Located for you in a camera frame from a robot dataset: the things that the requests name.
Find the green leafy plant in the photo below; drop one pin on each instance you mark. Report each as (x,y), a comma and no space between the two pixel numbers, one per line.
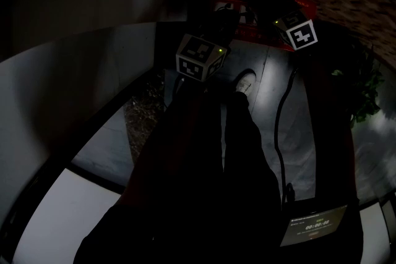
(365,96)

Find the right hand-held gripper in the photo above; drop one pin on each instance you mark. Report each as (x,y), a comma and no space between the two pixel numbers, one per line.
(300,34)

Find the red fire extinguisher box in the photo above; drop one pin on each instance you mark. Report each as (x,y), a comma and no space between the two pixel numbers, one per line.
(266,34)

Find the person's black clothing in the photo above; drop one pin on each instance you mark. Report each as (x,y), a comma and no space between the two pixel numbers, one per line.
(201,194)

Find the black baseboard strip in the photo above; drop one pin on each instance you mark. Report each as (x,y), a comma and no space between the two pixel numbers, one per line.
(77,133)

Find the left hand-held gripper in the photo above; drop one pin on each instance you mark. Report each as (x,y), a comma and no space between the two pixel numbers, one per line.
(198,58)

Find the person's left forearm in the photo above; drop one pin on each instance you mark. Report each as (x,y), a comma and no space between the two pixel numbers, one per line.
(161,145)

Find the black phone with screen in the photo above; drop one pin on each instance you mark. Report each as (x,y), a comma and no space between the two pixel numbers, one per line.
(312,225)

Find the person's right forearm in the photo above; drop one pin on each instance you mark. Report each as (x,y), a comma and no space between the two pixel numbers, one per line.
(331,133)

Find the person's white shoe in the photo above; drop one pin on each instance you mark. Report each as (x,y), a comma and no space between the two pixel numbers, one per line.
(246,82)

